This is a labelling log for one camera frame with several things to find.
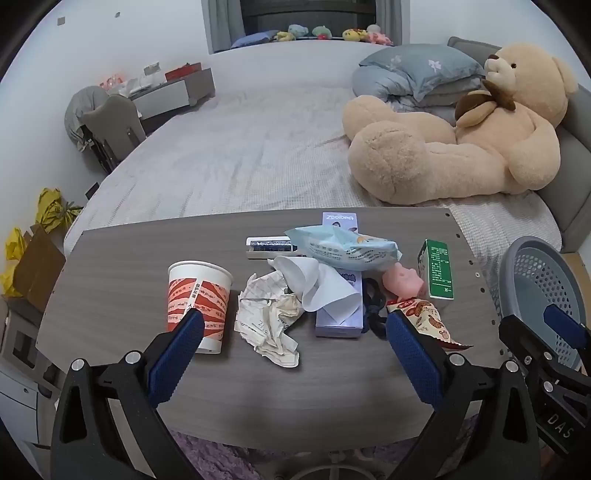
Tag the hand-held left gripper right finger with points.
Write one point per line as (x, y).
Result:
(413, 355)

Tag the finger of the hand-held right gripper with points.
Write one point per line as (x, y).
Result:
(519, 334)
(561, 323)

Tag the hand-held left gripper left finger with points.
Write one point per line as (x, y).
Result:
(178, 357)

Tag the red snack wrapper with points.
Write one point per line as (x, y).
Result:
(429, 323)

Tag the grey perforated basket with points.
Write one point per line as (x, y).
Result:
(531, 272)

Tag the red patterned paper cup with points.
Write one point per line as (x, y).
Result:
(203, 286)

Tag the pink pig toy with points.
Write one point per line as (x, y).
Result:
(401, 279)

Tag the green and white carton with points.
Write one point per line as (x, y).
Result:
(438, 267)

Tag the printed paper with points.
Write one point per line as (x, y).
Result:
(263, 318)

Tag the white tissue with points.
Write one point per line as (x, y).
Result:
(323, 286)

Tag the long purple box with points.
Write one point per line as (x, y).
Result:
(339, 323)

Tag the light blue wet wipes pack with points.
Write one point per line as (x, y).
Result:
(341, 249)

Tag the white table base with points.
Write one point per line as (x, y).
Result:
(323, 467)

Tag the white and blue flat box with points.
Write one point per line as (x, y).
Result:
(268, 244)

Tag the brown cardboard box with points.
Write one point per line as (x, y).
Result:
(39, 272)

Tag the large beige teddy bear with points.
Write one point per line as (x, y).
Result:
(438, 161)

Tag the yellow plastic bag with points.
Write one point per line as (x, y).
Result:
(11, 258)
(53, 210)

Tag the grey bed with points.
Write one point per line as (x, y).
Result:
(231, 152)

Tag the grey chair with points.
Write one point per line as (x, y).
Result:
(117, 124)

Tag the grey and white desk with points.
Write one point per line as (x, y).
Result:
(161, 99)

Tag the folded blue-grey duvet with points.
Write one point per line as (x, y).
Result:
(383, 90)

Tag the grey jacket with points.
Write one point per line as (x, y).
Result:
(81, 108)

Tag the white desk clutter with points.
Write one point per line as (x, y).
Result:
(143, 82)

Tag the pink desk item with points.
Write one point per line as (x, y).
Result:
(111, 82)

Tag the red box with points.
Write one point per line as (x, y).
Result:
(182, 71)

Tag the blue-grey flowered pillow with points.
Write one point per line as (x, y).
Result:
(415, 64)

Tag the pink plush toy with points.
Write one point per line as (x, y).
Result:
(378, 36)

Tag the yellow and red plush toy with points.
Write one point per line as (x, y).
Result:
(354, 35)

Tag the blue cushion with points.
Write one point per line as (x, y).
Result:
(251, 39)

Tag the green plush toy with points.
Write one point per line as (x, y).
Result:
(322, 31)

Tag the grey curtain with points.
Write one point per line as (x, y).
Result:
(392, 18)
(221, 23)

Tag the small yellow plush toy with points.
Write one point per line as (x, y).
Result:
(285, 37)

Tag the blue-green plush toy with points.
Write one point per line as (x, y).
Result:
(298, 31)

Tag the dark wall socket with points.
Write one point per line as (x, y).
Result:
(92, 190)

